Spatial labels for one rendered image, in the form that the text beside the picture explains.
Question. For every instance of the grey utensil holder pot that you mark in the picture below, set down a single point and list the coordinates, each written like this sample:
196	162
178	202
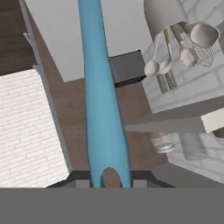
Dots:
164	14

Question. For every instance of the blue spatula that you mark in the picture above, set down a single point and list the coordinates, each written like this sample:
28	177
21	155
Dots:
102	96

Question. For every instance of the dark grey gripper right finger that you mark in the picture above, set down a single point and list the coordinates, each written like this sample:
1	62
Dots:
143	178

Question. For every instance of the grey wall shelf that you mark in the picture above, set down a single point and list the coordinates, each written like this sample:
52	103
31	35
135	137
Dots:
175	115

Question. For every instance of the grey ladle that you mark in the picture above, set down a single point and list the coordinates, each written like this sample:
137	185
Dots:
204	35

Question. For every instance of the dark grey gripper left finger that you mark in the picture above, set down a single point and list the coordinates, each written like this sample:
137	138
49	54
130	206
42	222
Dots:
77	178

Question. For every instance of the dark grey box appliance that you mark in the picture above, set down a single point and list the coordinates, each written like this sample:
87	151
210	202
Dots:
127	68

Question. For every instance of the white box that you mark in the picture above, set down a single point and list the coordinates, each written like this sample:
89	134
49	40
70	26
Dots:
213	120

